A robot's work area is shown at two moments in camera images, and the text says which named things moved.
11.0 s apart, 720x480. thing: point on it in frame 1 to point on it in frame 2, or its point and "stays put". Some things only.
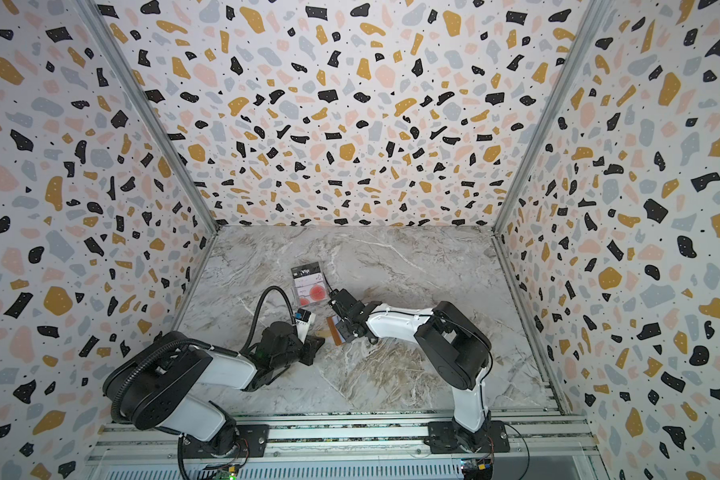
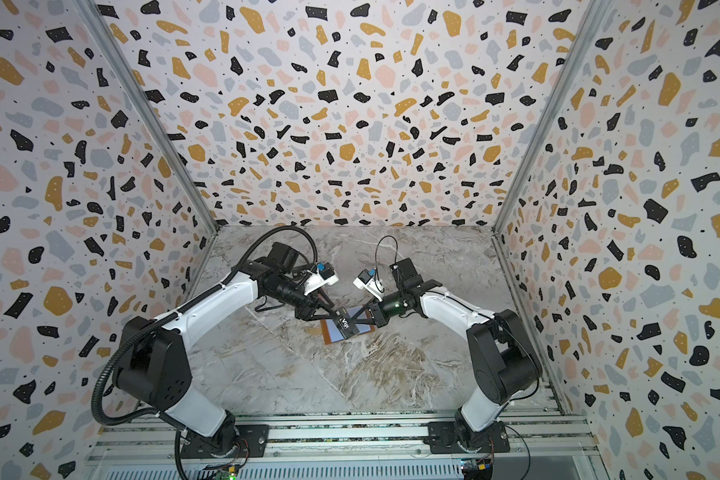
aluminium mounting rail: [534, 438] stays put
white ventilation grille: [302, 471] stays put
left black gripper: [312, 345] to [310, 312]
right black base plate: [442, 439] stays put
